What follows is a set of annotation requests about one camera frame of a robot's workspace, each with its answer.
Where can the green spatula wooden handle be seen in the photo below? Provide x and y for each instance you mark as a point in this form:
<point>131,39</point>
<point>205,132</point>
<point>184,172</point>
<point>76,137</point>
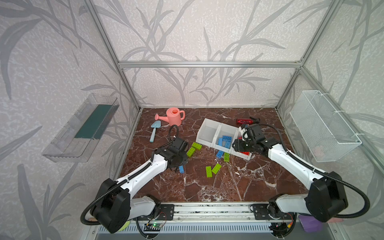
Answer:
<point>124,226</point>

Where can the white wire basket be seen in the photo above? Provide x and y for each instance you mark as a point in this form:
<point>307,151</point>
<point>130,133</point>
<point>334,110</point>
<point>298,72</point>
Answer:
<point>328,136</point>

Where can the aluminium front rail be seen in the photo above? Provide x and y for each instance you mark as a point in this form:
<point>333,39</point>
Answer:
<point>217,221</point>

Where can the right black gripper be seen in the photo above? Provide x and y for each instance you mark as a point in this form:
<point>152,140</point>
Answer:
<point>240,144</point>

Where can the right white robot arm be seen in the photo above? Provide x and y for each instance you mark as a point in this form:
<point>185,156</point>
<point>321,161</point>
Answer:
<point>326,197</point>

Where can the middle white bin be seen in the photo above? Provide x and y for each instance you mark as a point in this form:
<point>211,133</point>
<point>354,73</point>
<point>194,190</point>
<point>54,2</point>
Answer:
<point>224,130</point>

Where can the left white bin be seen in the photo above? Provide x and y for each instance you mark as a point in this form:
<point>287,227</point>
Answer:
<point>207,133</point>

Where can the white bin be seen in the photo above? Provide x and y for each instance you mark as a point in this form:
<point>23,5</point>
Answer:
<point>224,130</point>
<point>207,133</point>
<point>242,155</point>

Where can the left circuit board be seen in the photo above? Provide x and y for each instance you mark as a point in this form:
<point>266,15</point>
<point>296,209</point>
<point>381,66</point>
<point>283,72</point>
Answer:
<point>153,227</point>

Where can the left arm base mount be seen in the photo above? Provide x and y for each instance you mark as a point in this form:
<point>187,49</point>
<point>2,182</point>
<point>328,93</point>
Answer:
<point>162,212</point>

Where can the clear wall shelf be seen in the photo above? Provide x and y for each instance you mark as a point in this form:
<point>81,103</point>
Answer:
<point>77,140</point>

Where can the pink watering can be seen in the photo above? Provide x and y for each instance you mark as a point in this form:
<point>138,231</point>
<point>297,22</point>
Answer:
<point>174,116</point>

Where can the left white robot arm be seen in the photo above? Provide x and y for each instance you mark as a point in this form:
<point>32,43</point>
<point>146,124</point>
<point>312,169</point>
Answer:
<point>115,203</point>

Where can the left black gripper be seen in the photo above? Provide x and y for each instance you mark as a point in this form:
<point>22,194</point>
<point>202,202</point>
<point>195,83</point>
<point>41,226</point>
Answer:
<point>179,159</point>

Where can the purple spatula pink handle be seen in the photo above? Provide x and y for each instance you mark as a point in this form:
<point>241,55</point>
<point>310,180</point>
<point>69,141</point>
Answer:
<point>311,225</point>

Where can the right white bin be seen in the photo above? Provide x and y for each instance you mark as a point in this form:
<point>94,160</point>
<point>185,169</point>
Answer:
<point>242,155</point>

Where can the light blue trowel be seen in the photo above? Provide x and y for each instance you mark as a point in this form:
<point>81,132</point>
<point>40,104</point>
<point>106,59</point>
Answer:
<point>156,125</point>

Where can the green lego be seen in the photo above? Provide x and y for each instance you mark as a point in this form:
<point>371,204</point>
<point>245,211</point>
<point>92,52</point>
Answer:
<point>191,152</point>
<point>209,172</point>
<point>197,146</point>
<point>216,169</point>
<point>226,157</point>

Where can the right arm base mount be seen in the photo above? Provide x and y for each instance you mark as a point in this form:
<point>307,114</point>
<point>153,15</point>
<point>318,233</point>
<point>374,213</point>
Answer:
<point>261,211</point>

